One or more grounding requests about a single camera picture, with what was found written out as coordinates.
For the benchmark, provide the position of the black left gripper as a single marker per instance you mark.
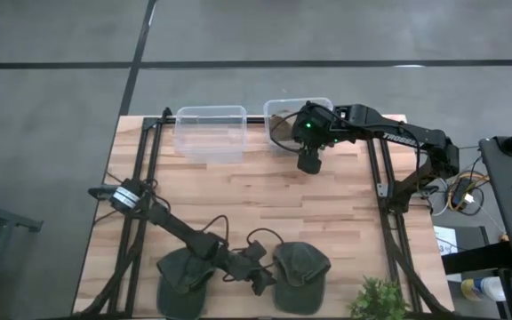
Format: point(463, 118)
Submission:
point(242, 264)

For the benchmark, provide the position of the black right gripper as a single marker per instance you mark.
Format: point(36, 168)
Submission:
point(314, 131)

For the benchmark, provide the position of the tan baseball cap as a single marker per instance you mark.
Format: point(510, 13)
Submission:
point(282, 129)

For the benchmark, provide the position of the dark green baseball cap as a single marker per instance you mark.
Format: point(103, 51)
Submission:
point(180, 293)
point(300, 275)

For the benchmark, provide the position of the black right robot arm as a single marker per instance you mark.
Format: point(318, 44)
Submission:
point(398, 135)

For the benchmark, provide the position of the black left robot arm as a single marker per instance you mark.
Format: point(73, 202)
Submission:
point(176, 226)

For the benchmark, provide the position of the clear plastic bin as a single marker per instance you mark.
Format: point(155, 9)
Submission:
point(278, 106)
point(211, 133)

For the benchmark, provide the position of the green potted plant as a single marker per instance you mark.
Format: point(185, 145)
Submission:
point(378, 300)

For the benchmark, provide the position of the black power adapter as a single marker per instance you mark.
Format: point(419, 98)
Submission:
point(461, 191)

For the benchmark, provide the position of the white paper sheet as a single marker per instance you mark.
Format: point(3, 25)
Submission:
point(442, 235)

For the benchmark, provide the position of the black shelf board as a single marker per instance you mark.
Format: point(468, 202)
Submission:
point(478, 258)

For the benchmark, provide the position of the white and yellow bottle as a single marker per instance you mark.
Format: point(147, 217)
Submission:
point(482, 289)

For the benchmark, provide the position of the grey metal stand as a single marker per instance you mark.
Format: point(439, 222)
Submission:
point(2, 220)

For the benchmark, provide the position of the black aluminium table frame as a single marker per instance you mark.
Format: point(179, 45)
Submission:
point(254, 120)

